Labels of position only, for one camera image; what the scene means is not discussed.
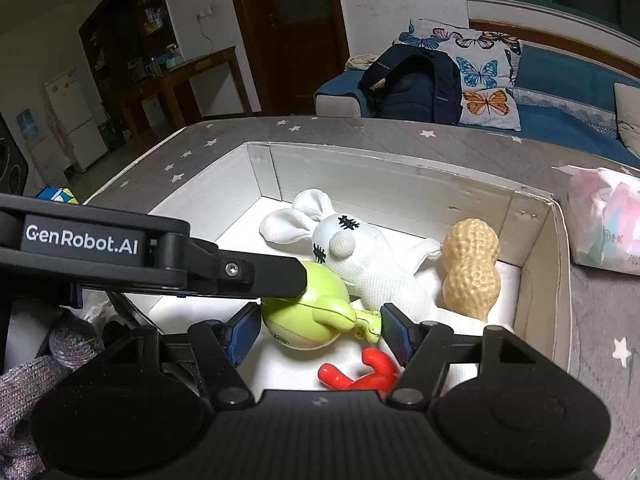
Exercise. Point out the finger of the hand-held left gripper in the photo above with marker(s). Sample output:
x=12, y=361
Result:
x=250, y=278

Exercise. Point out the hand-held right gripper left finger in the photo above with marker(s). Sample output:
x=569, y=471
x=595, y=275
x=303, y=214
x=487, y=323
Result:
x=245, y=334

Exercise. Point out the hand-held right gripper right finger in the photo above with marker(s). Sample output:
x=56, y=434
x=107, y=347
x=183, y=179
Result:
x=396, y=334

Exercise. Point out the red round toy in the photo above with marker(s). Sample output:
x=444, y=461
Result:
x=370, y=377

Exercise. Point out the green round toy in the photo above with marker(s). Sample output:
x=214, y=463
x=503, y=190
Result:
x=295, y=322

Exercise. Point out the white plush rabbit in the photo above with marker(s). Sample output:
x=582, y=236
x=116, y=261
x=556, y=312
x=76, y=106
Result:
x=360, y=255

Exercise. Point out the peanut shaped toy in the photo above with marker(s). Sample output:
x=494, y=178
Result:
x=470, y=270

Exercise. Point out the grey cardboard box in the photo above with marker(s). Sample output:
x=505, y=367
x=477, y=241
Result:
x=400, y=185

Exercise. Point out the person's left hand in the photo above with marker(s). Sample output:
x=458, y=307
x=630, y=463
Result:
x=30, y=395

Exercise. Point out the blue dotted tissue box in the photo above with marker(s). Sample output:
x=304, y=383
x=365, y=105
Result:
x=57, y=195

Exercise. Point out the white fridge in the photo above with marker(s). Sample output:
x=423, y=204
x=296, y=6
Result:
x=70, y=115

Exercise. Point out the blue water bottle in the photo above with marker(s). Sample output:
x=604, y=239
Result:
x=27, y=125

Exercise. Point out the dark wooden cabinet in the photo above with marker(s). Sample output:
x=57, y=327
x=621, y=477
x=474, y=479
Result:
x=115, y=50

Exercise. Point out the light blue kettle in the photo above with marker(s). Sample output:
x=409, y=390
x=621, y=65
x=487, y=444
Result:
x=173, y=56

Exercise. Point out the wooden desk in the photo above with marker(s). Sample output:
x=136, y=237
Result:
x=200, y=67

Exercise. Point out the pink white tissue pack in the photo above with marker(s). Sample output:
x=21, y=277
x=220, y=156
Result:
x=610, y=220

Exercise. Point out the black backpack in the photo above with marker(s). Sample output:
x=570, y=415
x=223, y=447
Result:
x=415, y=90

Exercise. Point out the dark wooden door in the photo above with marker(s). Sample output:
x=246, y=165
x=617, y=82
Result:
x=290, y=35

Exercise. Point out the butterfly print pillow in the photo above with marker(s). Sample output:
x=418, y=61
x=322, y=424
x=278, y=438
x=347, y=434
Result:
x=480, y=70

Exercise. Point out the blue sofa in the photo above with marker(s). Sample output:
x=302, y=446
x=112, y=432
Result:
x=565, y=110

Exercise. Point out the beige cushion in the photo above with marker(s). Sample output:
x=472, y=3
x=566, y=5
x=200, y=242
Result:
x=629, y=120

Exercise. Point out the white wall socket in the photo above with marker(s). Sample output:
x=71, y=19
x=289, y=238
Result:
x=205, y=11

